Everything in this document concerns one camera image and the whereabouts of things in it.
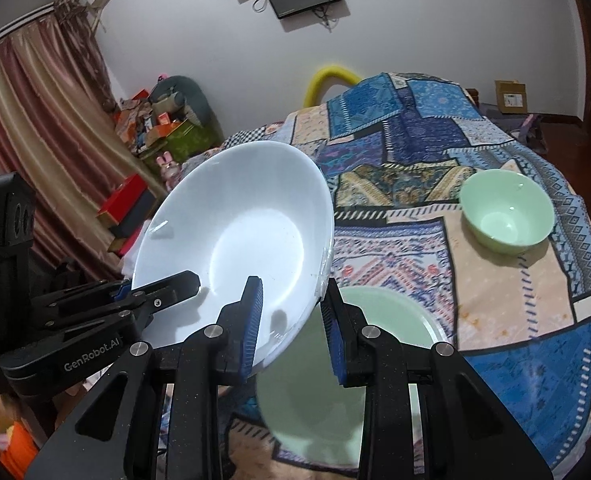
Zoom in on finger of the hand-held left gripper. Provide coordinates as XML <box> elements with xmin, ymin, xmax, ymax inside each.
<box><xmin>46</xmin><ymin>270</ymin><xmax>200</xmax><ymax>332</ymax></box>
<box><xmin>30</xmin><ymin>281</ymin><xmax>134</xmax><ymax>319</ymax></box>

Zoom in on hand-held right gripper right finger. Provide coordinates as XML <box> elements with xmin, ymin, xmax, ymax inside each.
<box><xmin>322</xmin><ymin>277</ymin><xmax>553</xmax><ymax>480</ymax></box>

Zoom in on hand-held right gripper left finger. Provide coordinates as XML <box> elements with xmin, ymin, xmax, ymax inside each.
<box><xmin>26</xmin><ymin>276</ymin><xmax>265</xmax><ymax>480</ymax></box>

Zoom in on mint green plate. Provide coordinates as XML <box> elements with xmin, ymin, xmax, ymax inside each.
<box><xmin>256</xmin><ymin>286</ymin><xmax>449</xmax><ymax>471</ymax></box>

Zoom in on white bowl with black spots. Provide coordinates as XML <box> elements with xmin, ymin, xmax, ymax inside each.
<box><xmin>132</xmin><ymin>141</ymin><xmax>335</xmax><ymax>375</ymax></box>

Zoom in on white cloth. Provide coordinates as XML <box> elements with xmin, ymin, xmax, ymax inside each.
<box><xmin>123</xmin><ymin>237</ymin><xmax>151</xmax><ymax>281</ymax></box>

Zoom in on flat red box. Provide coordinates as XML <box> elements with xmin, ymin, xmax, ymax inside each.
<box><xmin>108</xmin><ymin>232</ymin><xmax>141</xmax><ymax>256</ymax></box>

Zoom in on dark blue box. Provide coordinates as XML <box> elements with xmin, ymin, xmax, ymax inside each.
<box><xmin>108</xmin><ymin>192</ymin><xmax>157</xmax><ymax>238</ymax></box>

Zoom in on pink bunny toy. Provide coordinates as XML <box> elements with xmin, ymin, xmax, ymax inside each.
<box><xmin>156</xmin><ymin>151</ymin><xmax>181</xmax><ymax>183</ymax></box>

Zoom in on patchwork printed blanket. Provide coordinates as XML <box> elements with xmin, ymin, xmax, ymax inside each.
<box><xmin>76</xmin><ymin>72</ymin><xmax>591</xmax><ymax>480</ymax></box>

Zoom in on green box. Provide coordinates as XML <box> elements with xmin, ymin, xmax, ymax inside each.
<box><xmin>168</xmin><ymin>120</ymin><xmax>221</xmax><ymax>163</ymax></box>

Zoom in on striped brown curtain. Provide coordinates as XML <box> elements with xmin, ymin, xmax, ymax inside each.
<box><xmin>0</xmin><ymin>0</ymin><xmax>169</xmax><ymax>281</ymax></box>

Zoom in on pile of small boxes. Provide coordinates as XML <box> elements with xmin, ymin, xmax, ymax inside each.
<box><xmin>113</xmin><ymin>89</ymin><xmax>186</xmax><ymax>156</ymax></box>

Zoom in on grey plush toy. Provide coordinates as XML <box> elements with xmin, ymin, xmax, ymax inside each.
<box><xmin>148</xmin><ymin>76</ymin><xmax>219</xmax><ymax>128</ymax></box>

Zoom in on small mint green bowl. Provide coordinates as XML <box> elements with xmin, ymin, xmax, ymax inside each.
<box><xmin>459</xmin><ymin>169</ymin><xmax>556</xmax><ymax>257</ymax></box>

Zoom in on yellow foam tube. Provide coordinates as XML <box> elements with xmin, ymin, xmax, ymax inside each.
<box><xmin>303</xmin><ymin>64</ymin><xmax>362</xmax><ymax>108</ymax></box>

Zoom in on purple cloth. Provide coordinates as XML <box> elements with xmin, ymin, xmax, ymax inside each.
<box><xmin>480</xmin><ymin>102</ymin><xmax>551</xmax><ymax>156</ymax></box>

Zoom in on cardboard box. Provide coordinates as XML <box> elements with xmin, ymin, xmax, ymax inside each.
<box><xmin>494</xmin><ymin>80</ymin><xmax>530</xmax><ymax>115</ymax></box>

